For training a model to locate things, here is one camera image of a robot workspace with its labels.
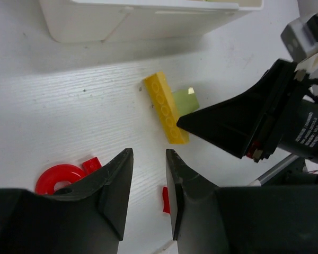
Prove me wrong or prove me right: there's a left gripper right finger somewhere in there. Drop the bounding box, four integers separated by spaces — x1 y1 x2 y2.
166 149 318 253

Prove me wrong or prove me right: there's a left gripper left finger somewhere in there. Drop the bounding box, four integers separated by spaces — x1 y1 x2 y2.
0 148 134 253

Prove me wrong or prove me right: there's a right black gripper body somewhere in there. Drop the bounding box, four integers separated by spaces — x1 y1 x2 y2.
243 59 318 163

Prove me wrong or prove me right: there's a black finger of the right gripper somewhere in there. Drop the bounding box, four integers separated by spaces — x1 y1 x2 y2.
177 59 297 158

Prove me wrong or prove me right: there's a red sloped lego piece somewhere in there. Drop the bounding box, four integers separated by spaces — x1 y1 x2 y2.
162 186 170 214

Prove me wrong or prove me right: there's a small red lego brick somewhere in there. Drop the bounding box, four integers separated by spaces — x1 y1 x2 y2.
82 157 102 175

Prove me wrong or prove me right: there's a red arch lego piece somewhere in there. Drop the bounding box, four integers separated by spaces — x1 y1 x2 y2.
35 164 87 194

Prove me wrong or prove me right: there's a light green lego brick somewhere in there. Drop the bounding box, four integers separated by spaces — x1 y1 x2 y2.
172 87 200 116

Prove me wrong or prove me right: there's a long yellow lego brick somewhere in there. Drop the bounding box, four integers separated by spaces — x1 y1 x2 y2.
143 71 189 144

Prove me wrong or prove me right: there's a white three-compartment container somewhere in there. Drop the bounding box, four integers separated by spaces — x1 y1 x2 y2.
39 0 264 43

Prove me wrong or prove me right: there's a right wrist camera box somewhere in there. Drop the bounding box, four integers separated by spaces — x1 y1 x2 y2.
280 13 318 63

